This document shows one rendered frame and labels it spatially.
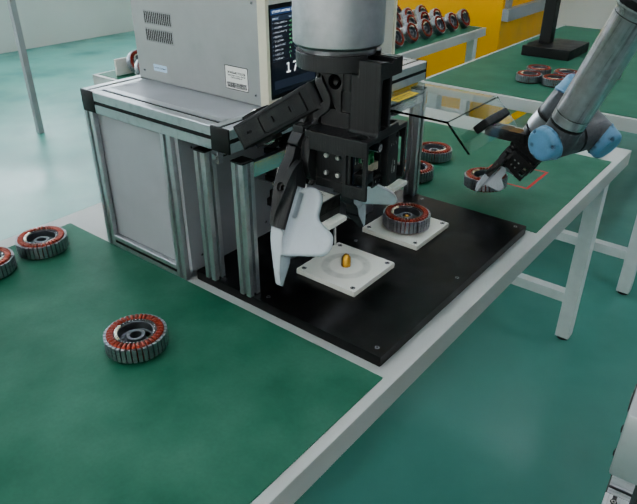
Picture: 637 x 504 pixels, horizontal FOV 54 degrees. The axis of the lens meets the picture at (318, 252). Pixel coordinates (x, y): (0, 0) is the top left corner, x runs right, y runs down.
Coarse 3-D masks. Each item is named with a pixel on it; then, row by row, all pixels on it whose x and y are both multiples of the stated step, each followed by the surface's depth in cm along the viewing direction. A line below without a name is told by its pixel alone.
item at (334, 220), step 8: (328, 192) 132; (328, 200) 128; (336, 200) 130; (328, 208) 129; (336, 208) 131; (320, 216) 127; (328, 216) 130; (336, 216) 131; (344, 216) 131; (328, 224) 128; (336, 224) 129
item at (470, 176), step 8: (472, 168) 169; (480, 168) 169; (488, 168) 169; (464, 176) 166; (472, 176) 163; (480, 176) 166; (504, 176) 163; (464, 184) 166; (472, 184) 163; (504, 184) 163
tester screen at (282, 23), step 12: (276, 12) 112; (288, 12) 114; (276, 24) 112; (288, 24) 115; (276, 36) 113; (288, 36) 116; (276, 48) 114; (288, 48) 117; (276, 60) 115; (288, 60) 118; (276, 72) 116; (300, 72) 122; (300, 84) 123
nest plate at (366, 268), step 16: (336, 256) 136; (352, 256) 136; (368, 256) 136; (304, 272) 131; (320, 272) 130; (336, 272) 130; (352, 272) 130; (368, 272) 130; (384, 272) 131; (336, 288) 126; (352, 288) 125
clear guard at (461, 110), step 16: (416, 96) 144; (432, 96) 144; (448, 96) 144; (464, 96) 144; (480, 96) 144; (496, 96) 144; (400, 112) 134; (416, 112) 133; (432, 112) 133; (448, 112) 133; (464, 112) 133; (480, 112) 136; (464, 128) 130; (496, 128) 137; (464, 144) 127; (480, 144) 131
